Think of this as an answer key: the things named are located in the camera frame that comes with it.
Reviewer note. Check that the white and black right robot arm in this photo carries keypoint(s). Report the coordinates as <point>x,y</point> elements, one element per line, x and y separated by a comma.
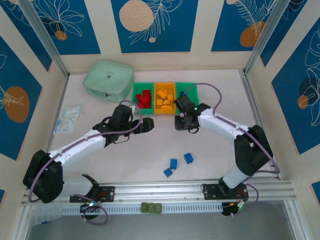
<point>220,125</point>

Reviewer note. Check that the clear plastic bag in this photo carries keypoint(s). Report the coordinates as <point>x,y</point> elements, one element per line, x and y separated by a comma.
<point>42,216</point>

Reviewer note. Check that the green plastic bin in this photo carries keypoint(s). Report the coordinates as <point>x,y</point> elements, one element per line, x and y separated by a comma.
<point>192,92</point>
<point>143,111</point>

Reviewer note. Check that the aluminium side rail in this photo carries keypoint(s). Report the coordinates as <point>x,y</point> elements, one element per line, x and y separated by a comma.
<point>60,100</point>
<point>253,100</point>

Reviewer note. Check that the aluminium frame post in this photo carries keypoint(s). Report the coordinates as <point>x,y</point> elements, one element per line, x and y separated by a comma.
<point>42,32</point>
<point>270,32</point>

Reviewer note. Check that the blue lego brick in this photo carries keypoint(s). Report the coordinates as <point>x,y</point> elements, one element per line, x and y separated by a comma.
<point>173,163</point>
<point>168,172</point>
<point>188,158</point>
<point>182,94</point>

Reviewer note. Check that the square yellow lego brick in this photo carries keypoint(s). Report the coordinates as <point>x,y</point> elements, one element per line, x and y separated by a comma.
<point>159,102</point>

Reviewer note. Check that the long yellow lego brick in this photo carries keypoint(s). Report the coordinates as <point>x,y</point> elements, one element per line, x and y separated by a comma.
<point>166,107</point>
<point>167,102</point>
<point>162,93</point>

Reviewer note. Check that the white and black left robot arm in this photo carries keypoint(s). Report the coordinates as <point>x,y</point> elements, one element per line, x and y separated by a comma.
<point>75,150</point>

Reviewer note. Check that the clear wipe packet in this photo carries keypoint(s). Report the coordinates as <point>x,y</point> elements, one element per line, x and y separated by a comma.
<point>63,126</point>
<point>72,111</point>

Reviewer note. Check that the green square button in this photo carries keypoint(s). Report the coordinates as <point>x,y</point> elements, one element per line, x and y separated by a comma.
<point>151,208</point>
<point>144,208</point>
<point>158,208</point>

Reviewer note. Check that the red lego brick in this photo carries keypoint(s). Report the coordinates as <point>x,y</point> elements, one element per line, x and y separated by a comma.
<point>147,92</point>
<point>142,105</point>
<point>149,101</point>
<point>144,99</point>
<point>139,97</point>

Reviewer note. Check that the mint green zip pouch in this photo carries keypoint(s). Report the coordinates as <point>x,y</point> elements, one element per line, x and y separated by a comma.
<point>107,77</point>

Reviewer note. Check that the yellow plastic bin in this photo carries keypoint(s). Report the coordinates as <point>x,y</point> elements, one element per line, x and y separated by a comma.
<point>163,111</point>

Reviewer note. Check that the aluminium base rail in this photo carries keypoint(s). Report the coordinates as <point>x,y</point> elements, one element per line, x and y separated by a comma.
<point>160,190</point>

